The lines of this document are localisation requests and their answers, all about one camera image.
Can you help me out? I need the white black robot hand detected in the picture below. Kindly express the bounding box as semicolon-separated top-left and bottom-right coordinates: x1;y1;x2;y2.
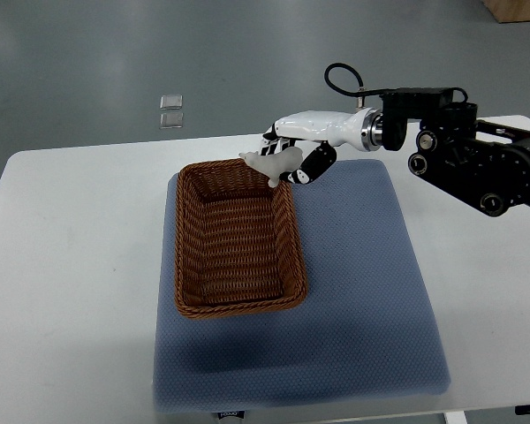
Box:
259;107;382;185

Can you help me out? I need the white bear figurine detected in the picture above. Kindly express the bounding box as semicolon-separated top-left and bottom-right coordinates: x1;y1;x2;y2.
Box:
238;147;303;188

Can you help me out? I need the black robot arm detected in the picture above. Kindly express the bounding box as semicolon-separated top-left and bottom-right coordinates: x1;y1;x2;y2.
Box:
326;80;530;217

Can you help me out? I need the brown wicker basket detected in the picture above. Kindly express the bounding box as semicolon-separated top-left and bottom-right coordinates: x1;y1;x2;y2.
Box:
174;159;308;319

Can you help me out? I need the lower metal floor plate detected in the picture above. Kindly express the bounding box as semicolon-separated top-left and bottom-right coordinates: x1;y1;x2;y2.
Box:
159;111;184;129

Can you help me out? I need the metal floor plate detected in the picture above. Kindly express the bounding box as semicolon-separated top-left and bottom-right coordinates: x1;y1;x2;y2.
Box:
159;111;184;129
160;95;183;110

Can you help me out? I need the upper metal floor plate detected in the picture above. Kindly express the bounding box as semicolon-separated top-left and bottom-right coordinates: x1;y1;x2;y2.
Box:
160;95;183;110

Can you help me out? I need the blue-grey padded mat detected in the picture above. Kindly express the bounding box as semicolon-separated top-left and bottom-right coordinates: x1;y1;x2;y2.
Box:
153;160;451;413

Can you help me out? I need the wooden box corner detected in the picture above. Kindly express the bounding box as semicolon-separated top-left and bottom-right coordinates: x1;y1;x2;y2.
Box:
482;0;530;23

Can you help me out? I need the black label tag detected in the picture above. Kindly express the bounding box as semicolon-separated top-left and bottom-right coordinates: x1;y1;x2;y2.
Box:
216;411;245;420

